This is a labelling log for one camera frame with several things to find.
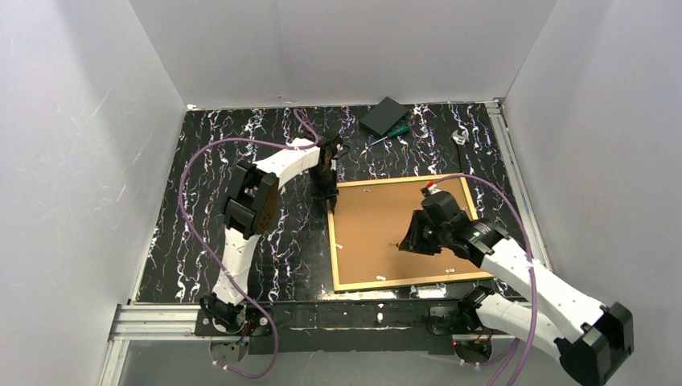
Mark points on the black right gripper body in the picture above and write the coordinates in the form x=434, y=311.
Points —
x=417, y=234

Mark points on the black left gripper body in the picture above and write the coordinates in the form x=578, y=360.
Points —
x=325, y=189

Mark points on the green picture frame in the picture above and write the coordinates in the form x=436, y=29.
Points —
x=370, y=214

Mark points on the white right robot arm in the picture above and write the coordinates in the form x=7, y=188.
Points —
x=588, y=338

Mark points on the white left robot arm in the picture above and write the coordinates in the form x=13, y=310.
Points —
x=250, y=210

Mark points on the black square box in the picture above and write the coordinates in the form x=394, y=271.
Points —
x=381, y=118

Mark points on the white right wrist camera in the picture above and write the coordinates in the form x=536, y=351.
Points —
x=430, y=187

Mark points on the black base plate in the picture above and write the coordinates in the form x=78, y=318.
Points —
x=429, y=325

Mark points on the green handled screwdriver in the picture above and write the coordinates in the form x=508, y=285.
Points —
x=393, y=133

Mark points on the aluminium rail frame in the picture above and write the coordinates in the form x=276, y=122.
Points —
x=177, y=271

